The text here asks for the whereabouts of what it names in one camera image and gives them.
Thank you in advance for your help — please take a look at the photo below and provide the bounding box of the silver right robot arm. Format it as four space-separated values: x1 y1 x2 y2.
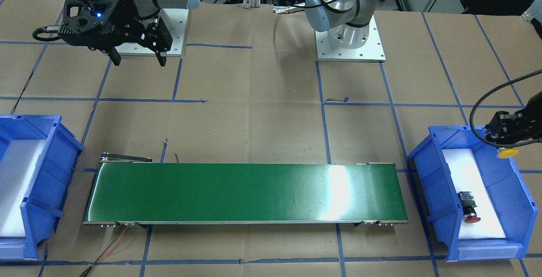
48 0 200 66

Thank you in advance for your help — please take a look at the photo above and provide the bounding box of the blue bin at right arm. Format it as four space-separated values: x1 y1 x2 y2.
0 114 83 261

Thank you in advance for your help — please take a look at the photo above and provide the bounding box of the yellow mushroom push button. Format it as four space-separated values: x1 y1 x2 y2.
497 147 519 159

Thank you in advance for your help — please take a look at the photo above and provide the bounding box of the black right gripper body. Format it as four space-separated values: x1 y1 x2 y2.
58 0 172 54

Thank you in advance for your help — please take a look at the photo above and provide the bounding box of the white foam pad bin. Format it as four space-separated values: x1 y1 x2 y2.
442 148 506 240
0 139 46 237

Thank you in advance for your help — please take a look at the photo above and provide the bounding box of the blue bin at left arm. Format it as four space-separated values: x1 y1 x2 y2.
410 126 538 262

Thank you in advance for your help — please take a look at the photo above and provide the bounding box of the red mushroom push button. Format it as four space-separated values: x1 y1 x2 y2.
457 191 481 224

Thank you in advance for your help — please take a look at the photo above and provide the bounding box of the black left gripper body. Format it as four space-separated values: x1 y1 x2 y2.
484 95 542 144

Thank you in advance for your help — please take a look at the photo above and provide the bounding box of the green conveyor belt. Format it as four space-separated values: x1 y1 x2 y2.
83 162 409 225

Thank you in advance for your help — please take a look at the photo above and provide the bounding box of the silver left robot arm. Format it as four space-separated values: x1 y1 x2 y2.
301 0 541 154

